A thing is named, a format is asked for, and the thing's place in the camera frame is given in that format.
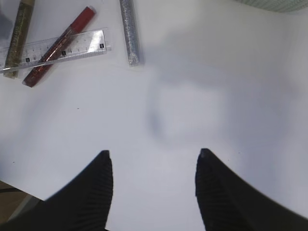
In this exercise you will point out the clear plastic ruler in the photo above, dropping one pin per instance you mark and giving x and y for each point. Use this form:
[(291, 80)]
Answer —
[(83, 45)]

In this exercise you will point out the gold glitter pen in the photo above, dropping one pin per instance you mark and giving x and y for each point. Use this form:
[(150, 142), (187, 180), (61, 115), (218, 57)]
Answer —
[(18, 39)]

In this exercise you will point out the silver glitter pen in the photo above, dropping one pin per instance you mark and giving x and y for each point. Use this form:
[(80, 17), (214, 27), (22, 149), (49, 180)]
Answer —
[(134, 52)]

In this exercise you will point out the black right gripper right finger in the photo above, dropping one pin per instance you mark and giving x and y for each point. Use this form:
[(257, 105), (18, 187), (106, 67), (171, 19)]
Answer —
[(228, 203)]

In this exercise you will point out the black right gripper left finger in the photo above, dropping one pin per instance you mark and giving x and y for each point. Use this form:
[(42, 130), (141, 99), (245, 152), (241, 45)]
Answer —
[(82, 205)]

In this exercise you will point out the green woven plastic basket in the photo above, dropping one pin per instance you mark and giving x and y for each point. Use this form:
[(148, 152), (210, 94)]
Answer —
[(277, 6)]

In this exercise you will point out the red glitter pen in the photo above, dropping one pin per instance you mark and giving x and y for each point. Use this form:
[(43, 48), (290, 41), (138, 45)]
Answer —
[(55, 51)]

